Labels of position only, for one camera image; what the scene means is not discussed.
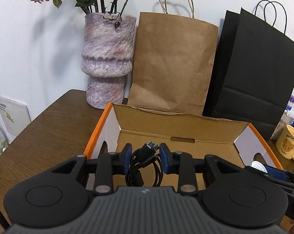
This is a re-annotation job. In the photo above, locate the white ribbed screw cap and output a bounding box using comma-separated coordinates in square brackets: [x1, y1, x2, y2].
[251, 161, 268, 173]

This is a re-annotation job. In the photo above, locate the black cable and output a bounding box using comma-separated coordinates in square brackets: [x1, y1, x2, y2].
[125, 140, 164, 188]

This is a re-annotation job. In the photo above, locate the yellow bear mug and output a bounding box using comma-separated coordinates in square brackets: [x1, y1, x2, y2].
[275, 125, 294, 161]

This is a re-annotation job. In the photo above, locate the red cardboard box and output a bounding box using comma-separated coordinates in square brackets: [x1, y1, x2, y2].
[83, 102, 284, 188]

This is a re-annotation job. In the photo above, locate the clear seed container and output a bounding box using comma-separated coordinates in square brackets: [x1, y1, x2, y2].
[271, 110, 294, 140]

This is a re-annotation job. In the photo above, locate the purple white jar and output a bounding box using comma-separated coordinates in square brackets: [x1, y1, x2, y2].
[286, 95, 294, 110]

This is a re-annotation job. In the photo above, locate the black paper bag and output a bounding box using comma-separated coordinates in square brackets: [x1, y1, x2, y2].
[203, 9, 294, 141]

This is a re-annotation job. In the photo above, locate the white calendar card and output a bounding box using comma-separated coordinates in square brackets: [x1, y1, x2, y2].
[0, 95, 31, 137]

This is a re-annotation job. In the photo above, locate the brown paper bag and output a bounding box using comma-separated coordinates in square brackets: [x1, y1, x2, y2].
[127, 1, 219, 115]

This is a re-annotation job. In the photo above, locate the purple textured vase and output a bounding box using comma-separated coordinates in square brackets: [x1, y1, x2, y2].
[81, 13, 136, 109]

